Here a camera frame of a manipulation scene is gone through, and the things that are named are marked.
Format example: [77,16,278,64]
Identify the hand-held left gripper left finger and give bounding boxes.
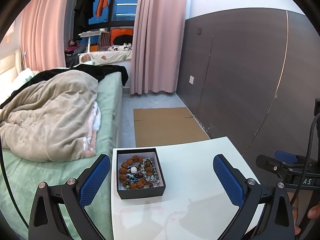
[28,154,111,240]

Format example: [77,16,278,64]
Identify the wide pink curtain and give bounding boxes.
[20,0,80,70]

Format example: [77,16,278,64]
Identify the black jewelry box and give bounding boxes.
[116,147,167,200]

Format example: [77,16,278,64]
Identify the printed window seat cushion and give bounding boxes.
[79,50,132,65]

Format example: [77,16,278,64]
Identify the flat brown cardboard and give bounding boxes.
[133,107,211,147]

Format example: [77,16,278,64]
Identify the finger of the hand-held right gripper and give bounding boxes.
[274,151,308,166]
[255,154,291,179]

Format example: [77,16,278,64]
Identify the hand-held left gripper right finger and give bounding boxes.
[213,154,297,240]

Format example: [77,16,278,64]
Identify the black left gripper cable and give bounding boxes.
[0,140,29,230]

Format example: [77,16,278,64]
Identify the small white folding table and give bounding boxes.
[78,30,107,53]

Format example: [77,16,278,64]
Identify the brown wooden bead bracelet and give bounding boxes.
[119,156,153,190]

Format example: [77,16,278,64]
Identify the narrow pink curtain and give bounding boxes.
[130,0,188,95]

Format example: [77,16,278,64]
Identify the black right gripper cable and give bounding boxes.
[291,114,320,240]

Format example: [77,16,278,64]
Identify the dark stuffed toy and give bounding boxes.
[66,39,80,54]

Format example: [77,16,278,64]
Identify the black blanket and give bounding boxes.
[19,64,129,90]

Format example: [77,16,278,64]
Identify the pink and white fleece blanket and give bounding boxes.
[81,101,102,159]

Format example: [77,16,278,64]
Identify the dark bead bracelet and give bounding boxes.
[122,170,150,189]

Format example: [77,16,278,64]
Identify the silver crystal bracelet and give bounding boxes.
[140,157,160,188]

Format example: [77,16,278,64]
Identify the white pillow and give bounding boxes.
[11,69,35,85]

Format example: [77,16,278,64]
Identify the black hanging garment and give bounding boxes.
[73,0,97,40]

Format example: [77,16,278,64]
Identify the beige headboard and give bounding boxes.
[0,49,22,80]

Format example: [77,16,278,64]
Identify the bed with green sheet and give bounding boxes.
[0,67,129,240]

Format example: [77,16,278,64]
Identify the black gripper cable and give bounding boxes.
[0,140,29,230]
[291,114,320,240]

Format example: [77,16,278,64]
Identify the black and white plush toys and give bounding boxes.
[107,44,132,52]

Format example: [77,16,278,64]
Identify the beige blanket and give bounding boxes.
[0,69,98,162]

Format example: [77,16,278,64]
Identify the person's right hand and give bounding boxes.
[286,191,320,236]

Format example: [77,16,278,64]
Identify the orange and black box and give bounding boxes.
[110,29,134,46]

